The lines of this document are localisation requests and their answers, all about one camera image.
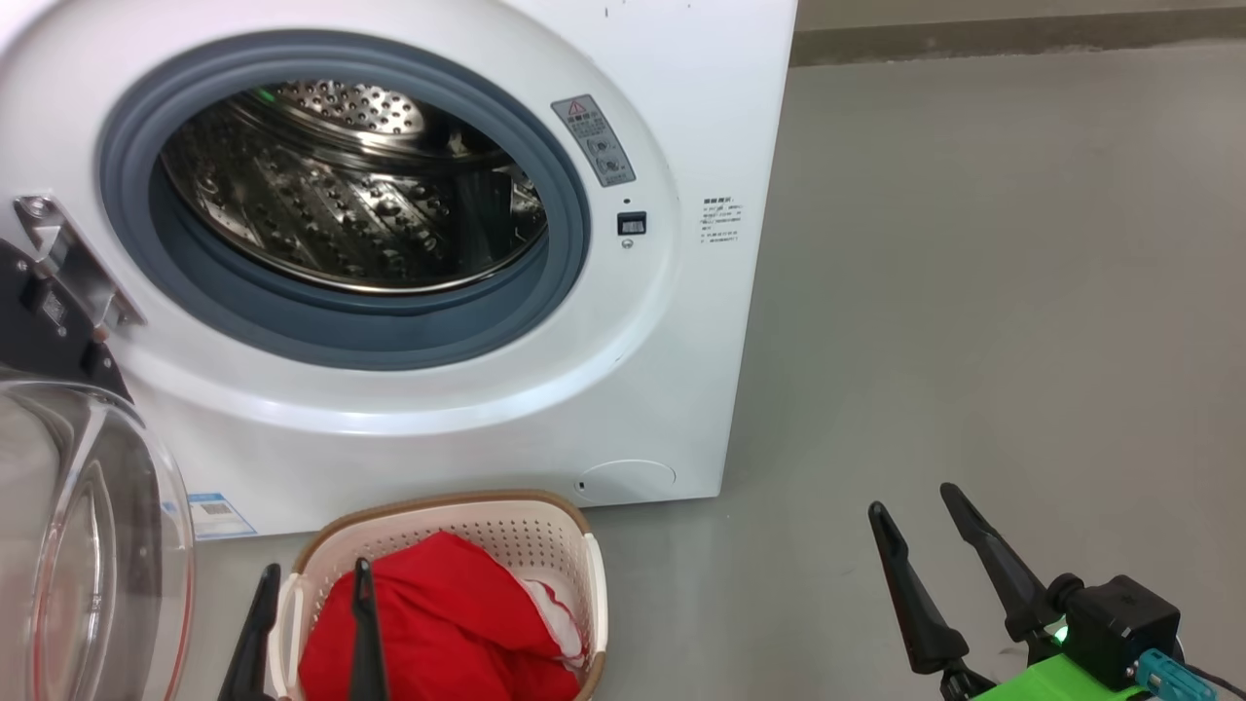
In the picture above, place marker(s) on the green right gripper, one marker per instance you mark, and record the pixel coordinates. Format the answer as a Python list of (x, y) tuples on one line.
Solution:
[(1061, 683)]

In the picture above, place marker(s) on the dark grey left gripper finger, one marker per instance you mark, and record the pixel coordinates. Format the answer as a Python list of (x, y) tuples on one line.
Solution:
[(366, 643), (253, 643)]

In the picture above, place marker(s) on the red garment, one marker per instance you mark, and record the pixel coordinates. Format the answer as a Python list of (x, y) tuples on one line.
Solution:
[(448, 623)]

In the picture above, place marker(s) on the cream perforated laundry basket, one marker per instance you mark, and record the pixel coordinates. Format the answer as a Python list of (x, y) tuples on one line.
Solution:
[(526, 531)]

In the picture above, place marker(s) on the grey rubber door seal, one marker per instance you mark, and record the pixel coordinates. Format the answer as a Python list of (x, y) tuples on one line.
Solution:
[(292, 326)]

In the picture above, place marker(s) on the white front-load washing machine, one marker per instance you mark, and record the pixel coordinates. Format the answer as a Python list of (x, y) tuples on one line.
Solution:
[(701, 389)]

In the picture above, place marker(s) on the silver metal door hinge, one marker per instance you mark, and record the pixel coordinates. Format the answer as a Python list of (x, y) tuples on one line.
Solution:
[(78, 273)]

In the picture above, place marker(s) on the black door latch socket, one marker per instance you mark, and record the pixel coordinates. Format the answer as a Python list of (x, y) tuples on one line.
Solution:
[(632, 224)]

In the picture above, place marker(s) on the blue energy label sticker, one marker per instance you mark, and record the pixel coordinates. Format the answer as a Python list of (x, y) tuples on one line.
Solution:
[(219, 516)]

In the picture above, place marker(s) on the round white filter cover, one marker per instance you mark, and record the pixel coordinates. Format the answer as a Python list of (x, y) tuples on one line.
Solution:
[(628, 482)]

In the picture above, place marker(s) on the stainless steel washer drum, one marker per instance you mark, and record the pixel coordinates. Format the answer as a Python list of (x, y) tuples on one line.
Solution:
[(321, 214)]

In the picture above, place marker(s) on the grey warning sticker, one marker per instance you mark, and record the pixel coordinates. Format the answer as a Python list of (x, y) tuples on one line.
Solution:
[(594, 141)]

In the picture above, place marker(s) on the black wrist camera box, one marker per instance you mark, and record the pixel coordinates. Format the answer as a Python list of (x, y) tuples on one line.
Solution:
[(1119, 623)]

